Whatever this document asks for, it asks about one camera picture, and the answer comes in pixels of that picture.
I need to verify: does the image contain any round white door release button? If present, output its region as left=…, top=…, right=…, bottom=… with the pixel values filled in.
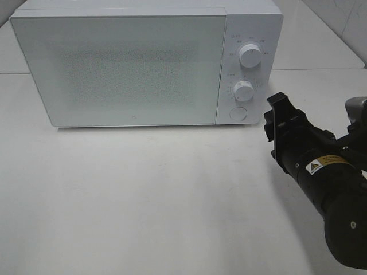
left=229, top=107, right=247, bottom=121

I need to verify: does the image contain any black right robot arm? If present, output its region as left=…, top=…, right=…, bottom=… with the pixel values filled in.
left=264, top=92, right=366, bottom=269

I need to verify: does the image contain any upper white power knob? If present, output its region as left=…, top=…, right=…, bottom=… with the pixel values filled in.
left=239, top=41, right=262, bottom=68

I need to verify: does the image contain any white timer knob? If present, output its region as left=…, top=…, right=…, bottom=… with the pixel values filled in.
left=233, top=81, right=255, bottom=102

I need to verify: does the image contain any white microwave oven body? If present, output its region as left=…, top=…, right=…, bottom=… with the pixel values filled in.
left=10, top=1, right=283, bottom=128

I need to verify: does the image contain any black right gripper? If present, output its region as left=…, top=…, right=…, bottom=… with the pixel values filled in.
left=264, top=92, right=366, bottom=215

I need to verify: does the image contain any white microwave door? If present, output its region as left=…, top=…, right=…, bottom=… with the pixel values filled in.
left=11, top=16, right=225, bottom=127

